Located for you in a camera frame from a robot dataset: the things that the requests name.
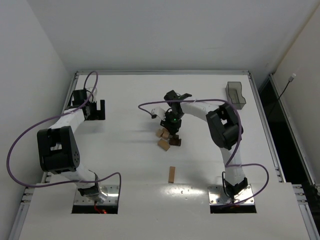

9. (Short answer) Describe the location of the small light wood cube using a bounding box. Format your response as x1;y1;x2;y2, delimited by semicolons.
162;131;170;140

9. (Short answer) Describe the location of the dark wood notched block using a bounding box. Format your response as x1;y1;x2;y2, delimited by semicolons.
169;134;182;147

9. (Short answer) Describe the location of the long light wood block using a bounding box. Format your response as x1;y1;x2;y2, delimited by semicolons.
168;166;176;184

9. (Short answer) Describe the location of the smoky transparent plastic container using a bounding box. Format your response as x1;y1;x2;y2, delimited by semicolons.
225;81;247;110

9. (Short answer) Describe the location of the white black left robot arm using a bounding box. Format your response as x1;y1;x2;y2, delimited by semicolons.
37;88;107;203

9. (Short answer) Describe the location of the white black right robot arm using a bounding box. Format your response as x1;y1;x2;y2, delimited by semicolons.
160;90;248;199

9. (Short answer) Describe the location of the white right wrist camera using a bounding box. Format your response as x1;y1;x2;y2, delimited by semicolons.
151;106;166;121

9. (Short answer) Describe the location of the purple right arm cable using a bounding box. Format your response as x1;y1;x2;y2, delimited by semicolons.
137;98;270;209

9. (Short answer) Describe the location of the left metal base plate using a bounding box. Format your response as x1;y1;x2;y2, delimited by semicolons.
73;184;120;206

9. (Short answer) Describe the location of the metal base plate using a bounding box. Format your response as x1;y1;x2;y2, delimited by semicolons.
207;184;256;206
73;184;120;206

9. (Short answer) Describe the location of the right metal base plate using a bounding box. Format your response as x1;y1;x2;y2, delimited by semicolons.
207;184;256;206

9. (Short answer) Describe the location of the black cable with white plug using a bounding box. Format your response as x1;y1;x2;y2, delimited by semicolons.
269;73;297;111

